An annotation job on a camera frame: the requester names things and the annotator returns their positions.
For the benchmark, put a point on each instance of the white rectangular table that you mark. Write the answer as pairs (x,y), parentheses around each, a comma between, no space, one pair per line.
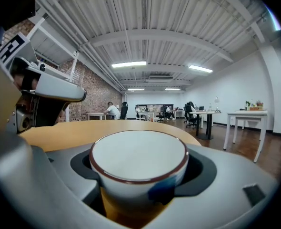
(247,114)

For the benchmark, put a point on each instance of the ceiling air conditioner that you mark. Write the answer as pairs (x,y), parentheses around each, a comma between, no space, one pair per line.
(161,77)

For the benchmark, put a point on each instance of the white metal shelf rack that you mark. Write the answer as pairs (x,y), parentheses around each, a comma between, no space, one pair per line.
(52,46)

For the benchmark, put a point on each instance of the flower arrangement in box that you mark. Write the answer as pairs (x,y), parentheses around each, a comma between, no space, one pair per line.
(256,106)

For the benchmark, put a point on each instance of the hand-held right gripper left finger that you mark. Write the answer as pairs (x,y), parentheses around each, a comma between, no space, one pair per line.
(47,175)

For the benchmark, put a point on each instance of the round wooden table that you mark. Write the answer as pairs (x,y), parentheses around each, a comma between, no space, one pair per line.
(71,132)

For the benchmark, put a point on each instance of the white desk lamp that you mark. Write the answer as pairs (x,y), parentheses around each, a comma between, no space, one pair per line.
(217,100)

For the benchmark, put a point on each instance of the white brown-rimmed bowl item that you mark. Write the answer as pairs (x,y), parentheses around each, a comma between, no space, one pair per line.
(138,156)

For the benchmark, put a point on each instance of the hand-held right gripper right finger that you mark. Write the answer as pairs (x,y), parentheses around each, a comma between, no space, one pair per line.
(221,199)

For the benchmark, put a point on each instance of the black office chair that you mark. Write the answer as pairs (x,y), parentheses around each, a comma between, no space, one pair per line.
(190,116)
(161,114)
(123,111)

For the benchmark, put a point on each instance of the long ceiling light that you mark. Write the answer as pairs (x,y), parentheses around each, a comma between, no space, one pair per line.
(129,64)
(136,89)
(200,68)
(172,89)

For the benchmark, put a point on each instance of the white table black legs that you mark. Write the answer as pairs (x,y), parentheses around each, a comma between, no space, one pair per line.
(207,114)

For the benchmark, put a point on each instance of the small white desk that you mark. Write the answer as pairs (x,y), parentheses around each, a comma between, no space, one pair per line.
(95,114)

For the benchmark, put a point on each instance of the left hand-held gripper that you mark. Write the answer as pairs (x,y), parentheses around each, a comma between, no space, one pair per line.
(57,87)

